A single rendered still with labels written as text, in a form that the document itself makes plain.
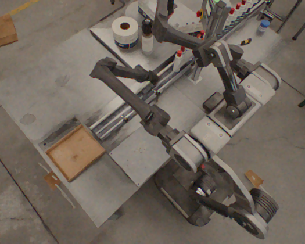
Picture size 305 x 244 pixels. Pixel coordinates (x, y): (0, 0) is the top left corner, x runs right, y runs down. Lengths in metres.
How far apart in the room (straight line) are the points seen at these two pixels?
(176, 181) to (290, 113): 1.61
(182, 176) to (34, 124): 1.28
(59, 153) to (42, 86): 0.57
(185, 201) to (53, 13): 3.01
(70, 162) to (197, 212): 1.12
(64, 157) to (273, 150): 2.10
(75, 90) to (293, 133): 2.32
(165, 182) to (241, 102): 1.37
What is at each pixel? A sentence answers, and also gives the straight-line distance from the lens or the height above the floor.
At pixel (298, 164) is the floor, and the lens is 2.87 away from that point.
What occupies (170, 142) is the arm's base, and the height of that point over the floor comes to 1.51.
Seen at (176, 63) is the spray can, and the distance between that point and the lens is 1.72.
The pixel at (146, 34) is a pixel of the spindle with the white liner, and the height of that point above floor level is 1.09.
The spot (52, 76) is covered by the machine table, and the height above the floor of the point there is 0.83.
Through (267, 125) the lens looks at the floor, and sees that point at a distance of 2.87.
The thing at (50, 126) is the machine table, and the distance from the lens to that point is 1.75.
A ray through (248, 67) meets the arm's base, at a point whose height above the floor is 1.49.
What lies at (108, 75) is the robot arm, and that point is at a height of 1.50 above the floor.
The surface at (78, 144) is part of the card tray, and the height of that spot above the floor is 0.83.
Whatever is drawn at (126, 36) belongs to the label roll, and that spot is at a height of 1.02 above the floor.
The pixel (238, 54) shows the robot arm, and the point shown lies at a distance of 1.18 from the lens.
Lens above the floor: 2.33
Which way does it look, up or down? 66 degrees down
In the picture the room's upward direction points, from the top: 3 degrees clockwise
